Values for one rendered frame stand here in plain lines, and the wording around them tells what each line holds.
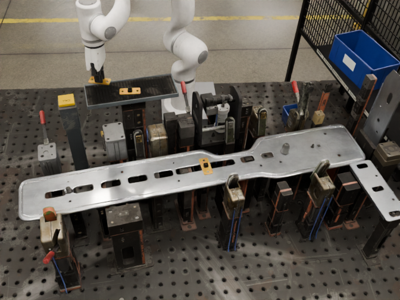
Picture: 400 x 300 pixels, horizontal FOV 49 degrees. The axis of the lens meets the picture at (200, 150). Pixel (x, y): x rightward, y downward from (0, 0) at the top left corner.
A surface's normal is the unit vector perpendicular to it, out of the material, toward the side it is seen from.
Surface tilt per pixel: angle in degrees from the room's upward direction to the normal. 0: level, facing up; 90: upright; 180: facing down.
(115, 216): 0
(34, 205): 0
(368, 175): 0
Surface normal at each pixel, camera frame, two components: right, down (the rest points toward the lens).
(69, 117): 0.26, 0.71
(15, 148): 0.04, -0.68
